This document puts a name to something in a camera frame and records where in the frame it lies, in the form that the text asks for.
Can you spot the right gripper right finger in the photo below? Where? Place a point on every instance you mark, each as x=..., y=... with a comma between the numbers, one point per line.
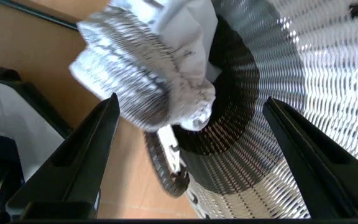
x=322, y=174

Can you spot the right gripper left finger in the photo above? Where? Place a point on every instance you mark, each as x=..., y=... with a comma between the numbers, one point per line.
x=73, y=174

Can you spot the pale grey garment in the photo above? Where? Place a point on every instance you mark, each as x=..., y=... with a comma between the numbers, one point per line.
x=154, y=71

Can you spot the white laundry basket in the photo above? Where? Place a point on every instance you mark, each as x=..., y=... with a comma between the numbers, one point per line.
x=291, y=62

